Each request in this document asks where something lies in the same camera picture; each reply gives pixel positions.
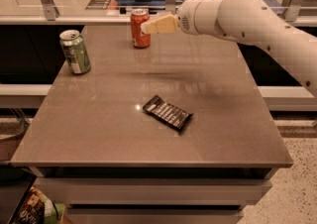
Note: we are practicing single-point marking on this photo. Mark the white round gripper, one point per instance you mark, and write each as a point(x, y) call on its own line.
point(185, 16)

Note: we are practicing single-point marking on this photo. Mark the orange coke can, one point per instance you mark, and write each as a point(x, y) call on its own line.
point(138, 17)

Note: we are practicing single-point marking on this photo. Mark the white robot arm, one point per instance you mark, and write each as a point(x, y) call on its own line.
point(248, 22)

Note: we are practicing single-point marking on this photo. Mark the green soda can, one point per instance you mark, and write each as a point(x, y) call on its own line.
point(75, 52)

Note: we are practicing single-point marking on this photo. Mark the black snack bar wrapper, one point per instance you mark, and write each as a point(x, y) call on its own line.
point(169, 114)

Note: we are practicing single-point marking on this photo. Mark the grey table drawer cabinet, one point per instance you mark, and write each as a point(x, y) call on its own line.
point(154, 200)

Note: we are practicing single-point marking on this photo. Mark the black bin lower left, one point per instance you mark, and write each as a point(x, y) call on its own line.
point(15, 184)

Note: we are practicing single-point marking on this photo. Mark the chip bag on floor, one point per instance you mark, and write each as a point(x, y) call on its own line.
point(35, 209)

